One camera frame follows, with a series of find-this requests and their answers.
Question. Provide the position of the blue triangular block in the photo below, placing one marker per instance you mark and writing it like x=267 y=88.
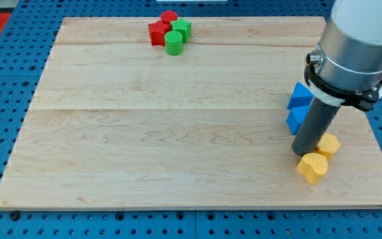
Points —
x=301 y=96

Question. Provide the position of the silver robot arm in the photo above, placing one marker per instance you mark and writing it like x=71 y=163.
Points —
x=345 y=68

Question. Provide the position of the wooden board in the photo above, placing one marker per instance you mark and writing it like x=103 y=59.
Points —
x=116 y=124

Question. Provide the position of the green cylinder block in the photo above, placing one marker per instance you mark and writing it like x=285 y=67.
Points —
x=173 y=43

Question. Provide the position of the green star block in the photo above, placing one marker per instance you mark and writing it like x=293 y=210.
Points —
x=183 y=27

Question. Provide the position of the red star block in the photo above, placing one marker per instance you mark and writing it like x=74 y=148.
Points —
x=157 y=31

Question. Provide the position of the red cylinder block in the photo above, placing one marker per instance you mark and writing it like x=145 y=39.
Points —
x=168 y=16

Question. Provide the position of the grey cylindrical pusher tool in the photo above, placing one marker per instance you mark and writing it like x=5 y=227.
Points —
x=314 y=126

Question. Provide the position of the yellow heart block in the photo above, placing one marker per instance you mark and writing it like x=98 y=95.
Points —
x=313 y=166

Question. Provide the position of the yellow hexagon block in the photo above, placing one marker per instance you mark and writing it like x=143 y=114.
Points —
x=328 y=145

